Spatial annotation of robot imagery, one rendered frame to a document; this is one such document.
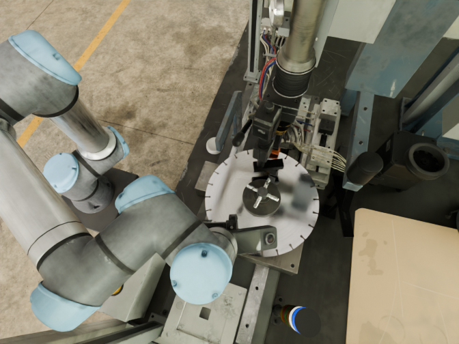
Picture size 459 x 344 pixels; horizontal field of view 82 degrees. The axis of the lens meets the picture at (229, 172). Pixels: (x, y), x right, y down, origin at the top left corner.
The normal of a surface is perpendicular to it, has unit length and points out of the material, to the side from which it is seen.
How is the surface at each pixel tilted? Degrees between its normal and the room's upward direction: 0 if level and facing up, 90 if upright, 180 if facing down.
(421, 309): 0
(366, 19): 90
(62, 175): 8
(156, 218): 16
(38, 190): 45
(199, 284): 23
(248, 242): 35
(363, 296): 0
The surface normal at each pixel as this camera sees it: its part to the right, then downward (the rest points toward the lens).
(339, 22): -0.31, 0.87
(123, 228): -0.14, -0.51
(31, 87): 0.69, 0.51
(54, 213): 0.49, -0.75
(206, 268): -0.11, -0.03
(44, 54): 0.50, 0.11
